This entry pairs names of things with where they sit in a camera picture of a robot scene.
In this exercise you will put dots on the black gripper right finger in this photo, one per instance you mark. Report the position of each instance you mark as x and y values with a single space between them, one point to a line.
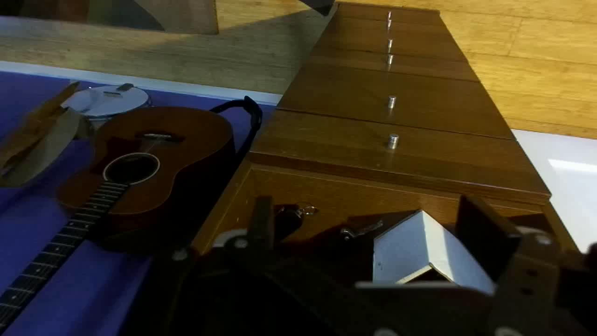
487 236

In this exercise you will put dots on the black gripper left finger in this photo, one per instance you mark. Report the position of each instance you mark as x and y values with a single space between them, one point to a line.
261 223

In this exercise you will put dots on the wooden drawer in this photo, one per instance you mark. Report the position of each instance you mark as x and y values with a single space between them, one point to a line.
401 152

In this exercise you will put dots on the brown wooden drawer cabinet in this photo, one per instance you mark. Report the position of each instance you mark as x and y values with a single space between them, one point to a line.
391 66

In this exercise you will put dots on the white folded paper box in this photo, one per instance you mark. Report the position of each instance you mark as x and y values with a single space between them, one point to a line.
412 247

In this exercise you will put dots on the brown ukulele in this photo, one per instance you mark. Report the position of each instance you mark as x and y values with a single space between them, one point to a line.
153 174

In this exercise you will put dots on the round silver metal bowl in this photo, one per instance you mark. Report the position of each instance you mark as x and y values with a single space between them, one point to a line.
102 101

